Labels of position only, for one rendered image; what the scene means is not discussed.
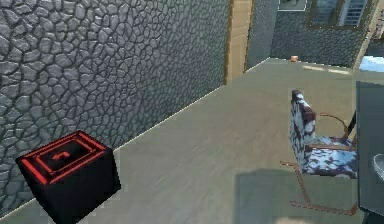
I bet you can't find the tan wooden room door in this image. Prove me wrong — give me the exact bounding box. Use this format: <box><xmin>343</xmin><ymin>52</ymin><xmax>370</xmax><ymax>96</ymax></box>
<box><xmin>223</xmin><ymin>0</ymin><xmax>255</xmax><ymax>86</ymax></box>

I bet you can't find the blue white patterned armchair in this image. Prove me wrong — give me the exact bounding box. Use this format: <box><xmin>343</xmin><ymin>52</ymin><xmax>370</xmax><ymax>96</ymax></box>
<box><xmin>279</xmin><ymin>89</ymin><xmax>360</xmax><ymax>217</ymax></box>

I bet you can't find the black bin with red lid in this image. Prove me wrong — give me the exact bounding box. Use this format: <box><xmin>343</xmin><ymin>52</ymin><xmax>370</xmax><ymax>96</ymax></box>
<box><xmin>15</xmin><ymin>130</ymin><xmax>122</xmax><ymax>224</ymax></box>

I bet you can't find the dark grey table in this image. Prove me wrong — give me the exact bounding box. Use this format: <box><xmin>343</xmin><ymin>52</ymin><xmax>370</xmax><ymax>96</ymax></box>
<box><xmin>355</xmin><ymin>80</ymin><xmax>384</xmax><ymax>218</ymax></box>

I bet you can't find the grey bowl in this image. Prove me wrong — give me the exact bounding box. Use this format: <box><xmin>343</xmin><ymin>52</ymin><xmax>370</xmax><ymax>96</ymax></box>
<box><xmin>372</xmin><ymin>153</ymin><xmax>384</xmax><ymax>183</ymax></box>

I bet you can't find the framed wall picture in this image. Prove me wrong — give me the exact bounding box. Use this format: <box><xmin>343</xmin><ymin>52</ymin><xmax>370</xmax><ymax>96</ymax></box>
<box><xmin>277</xmin><ymin>0</ymin><xmax>308</xmax><ymax>12</ymax></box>

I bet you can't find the window with wooden frame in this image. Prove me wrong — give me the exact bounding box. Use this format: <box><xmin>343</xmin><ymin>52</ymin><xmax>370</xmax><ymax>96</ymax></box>
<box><xmin>306</xmin><ymin>0</ymin><xmax>379</xmax><ymax>31</ymax></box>

